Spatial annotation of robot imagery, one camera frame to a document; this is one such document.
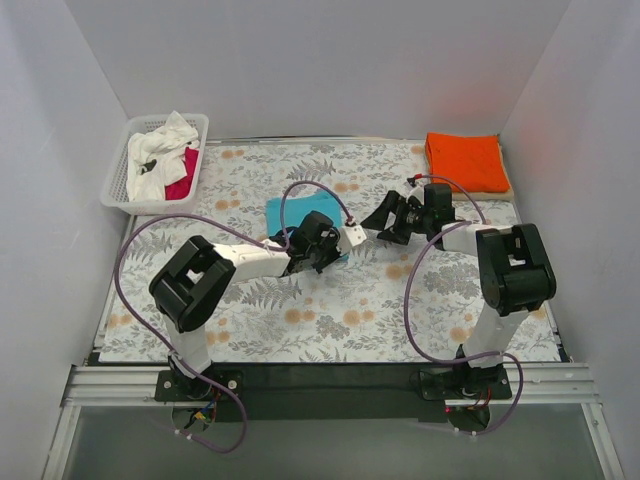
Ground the folded orange t shirt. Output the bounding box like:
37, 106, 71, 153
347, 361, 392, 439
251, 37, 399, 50
425, 132, 511, 194

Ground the floral patterned table mat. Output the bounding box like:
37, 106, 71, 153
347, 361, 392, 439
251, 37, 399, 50
98, 140, 561, 365

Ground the purple cable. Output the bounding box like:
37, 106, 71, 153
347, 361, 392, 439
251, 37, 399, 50
113, 180, 356, 454
404, 172, 525, 437

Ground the aluminium frame rail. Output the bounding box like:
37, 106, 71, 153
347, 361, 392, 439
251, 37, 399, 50
62, 362, 601, 406

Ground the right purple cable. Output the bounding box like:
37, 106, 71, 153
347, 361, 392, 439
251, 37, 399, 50
404, 172, 525, 437

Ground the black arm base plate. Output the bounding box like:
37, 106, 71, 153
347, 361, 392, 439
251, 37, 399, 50
154, 363, 516, 423

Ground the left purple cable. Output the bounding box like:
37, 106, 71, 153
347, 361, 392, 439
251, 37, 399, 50
113, 180, 356, 454

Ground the white plastic laundry basket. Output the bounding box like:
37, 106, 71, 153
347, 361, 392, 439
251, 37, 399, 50
100, 114, 204, 216

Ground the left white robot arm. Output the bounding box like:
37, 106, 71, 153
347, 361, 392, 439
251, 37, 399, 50
149, 211, 363, 400

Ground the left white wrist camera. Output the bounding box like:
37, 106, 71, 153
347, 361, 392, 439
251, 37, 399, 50
337, 218, 367, 254

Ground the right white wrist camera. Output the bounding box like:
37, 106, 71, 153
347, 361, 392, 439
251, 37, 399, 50
407, 174, 424, 203

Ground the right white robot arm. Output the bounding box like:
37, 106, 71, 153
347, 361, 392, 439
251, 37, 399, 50
362, 183, 557, 400

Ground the teal t shirt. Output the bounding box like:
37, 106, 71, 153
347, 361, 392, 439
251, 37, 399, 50
266, 192, 344, 237

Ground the magenta t shirt in basket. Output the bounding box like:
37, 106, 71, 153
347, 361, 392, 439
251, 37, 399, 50
165, 147, 199, 201

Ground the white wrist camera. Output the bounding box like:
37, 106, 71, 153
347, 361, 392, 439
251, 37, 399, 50
337, 218, 367, 254
407, 174, 424, 203

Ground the white t shirt in basket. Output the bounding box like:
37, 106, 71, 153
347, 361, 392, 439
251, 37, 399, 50
126, 111, 200, 201

